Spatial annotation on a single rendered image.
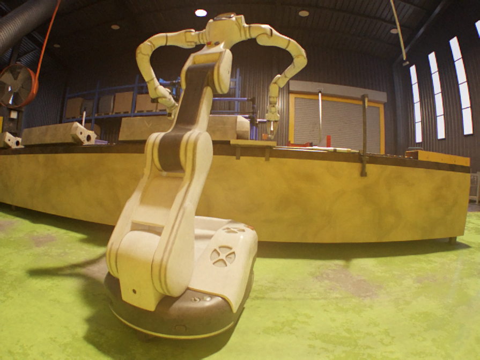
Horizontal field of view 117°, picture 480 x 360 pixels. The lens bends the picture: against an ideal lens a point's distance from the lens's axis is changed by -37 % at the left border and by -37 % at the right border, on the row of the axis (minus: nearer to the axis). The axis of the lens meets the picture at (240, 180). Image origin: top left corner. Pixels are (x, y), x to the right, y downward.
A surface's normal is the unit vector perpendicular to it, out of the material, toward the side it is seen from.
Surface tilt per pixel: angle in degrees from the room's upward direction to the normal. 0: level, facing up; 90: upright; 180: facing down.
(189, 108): 71
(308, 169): 90
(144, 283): 90
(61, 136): 80
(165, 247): 51
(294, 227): 90
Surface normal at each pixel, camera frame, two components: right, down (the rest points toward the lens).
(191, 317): 0.32, -0.25
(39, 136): -0.07, -0.13
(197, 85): -0.22, -0.29
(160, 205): -0.15, -0.65
